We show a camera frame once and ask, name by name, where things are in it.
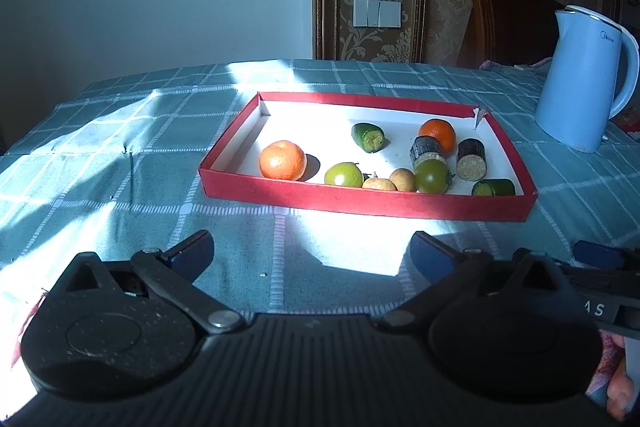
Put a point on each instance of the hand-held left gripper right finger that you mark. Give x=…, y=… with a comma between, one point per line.
x=429, y=257

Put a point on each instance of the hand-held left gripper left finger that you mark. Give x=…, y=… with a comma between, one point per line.
x=194, y=252

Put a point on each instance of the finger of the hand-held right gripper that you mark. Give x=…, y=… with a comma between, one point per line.
x=597, y=254

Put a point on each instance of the dark green tomato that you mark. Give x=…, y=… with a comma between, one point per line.
x=431, y=177

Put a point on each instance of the tan longan with stem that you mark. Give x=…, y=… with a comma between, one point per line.
x=378, y=184

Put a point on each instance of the green cucumber piece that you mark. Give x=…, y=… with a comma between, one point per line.
x=369, y=137
x=495, y=188

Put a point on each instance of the dark eggplant piece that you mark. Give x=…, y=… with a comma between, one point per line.
x=471, y=159
x=426, y=147

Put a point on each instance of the light green tomato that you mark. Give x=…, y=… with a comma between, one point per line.
x=343, y=175

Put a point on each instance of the orange mandarin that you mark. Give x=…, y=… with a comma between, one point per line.
x=282, y=160
x=439, y=132

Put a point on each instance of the shallow red cardboard box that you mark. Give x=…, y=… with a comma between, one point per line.
x=310, y=127

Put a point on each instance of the person's right hand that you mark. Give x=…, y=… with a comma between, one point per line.
x=617, y=392

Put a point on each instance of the pink patterned towel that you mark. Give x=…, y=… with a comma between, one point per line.
x=599, y=362

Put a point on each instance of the light blue electric kettle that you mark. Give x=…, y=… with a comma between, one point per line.
x=575, y=77

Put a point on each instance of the pink crumpled cloth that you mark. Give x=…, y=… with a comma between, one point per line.
x=510, y=67

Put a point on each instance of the dark wooden chair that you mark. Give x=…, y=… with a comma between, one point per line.
x=505, y=17

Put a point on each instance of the white wall switch panel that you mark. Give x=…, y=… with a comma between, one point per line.
x=377, y=13

